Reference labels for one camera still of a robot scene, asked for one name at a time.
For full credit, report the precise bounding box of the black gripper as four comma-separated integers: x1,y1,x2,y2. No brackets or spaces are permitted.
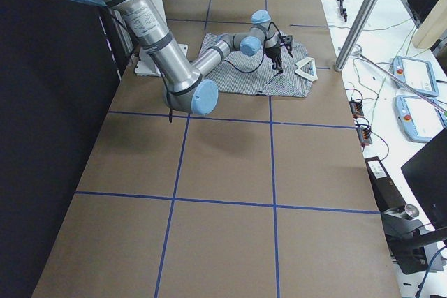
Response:
264,35,282,72

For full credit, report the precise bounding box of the striped polo shirt white collar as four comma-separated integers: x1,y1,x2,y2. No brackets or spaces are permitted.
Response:
192,26,312,98

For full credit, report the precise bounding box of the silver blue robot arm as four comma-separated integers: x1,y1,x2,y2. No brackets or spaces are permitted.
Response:
71,0,284,115

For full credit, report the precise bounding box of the upper orange terminal board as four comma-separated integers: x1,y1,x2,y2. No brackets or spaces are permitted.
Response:
349,100,364,119

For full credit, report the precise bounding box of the orange terminal board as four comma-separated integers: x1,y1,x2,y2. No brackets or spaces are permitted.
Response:
356,124,372,148
349,100,364,119

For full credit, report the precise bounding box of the lower orange terminal board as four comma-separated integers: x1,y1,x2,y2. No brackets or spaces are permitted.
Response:
356,124,372,148

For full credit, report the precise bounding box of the upper blue teach pendant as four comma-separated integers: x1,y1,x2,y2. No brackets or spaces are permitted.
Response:
392,56,439,97

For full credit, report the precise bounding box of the blue teach pendant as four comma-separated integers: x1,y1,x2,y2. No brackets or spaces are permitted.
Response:
392,56,439,97
394,95,446,143

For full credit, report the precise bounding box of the long metal rod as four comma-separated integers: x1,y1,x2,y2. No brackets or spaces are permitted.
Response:
353,52,446,116

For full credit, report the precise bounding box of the lower blue teach pendant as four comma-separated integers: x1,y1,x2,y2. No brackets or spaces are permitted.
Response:
394,95,446,143

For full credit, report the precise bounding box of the black box white label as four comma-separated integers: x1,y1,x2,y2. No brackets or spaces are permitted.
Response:
365,156,406,212

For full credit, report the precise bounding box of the black monitor lower right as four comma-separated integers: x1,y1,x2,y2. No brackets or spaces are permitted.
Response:
401,130,447,228

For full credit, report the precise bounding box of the silver metal cylinder clamp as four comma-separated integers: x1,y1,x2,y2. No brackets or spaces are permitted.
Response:
384,204,420,221

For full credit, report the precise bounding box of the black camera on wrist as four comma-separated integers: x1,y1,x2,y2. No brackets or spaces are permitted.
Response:
280,35,293,50

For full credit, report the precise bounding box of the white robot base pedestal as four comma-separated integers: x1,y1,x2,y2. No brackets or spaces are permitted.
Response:
133,42,189,78

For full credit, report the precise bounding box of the aluminium frame post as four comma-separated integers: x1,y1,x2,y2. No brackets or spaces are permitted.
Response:
334,0,378,72

